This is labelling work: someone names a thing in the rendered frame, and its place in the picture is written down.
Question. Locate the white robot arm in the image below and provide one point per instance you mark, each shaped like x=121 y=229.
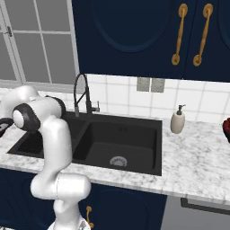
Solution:
x=55 y=143

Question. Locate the black kitchen sink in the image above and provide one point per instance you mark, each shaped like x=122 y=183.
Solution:
x=119 y=143

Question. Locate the navy base cupboard door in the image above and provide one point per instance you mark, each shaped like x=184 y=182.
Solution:
x=125 y=208
x=21 y=197

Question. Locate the dark red bowl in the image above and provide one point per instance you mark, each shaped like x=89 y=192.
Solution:
x=226 y=128

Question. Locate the black spring tap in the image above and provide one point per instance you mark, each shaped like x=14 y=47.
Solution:
x=86 y=99

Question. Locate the beige soap dispenser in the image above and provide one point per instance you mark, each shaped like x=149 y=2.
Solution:
x=177 y=121

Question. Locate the grey window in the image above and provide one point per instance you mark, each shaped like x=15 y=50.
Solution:
x=39 y=42

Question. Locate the grey dishwasher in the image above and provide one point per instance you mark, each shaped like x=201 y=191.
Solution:
x=196 y=215

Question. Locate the grey wall socket plate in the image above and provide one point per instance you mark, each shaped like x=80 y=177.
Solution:
x=143 y=84
x=157 y=85

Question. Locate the narrow navy wall cupboard door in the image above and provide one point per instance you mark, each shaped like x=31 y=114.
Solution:
x=209 y=39

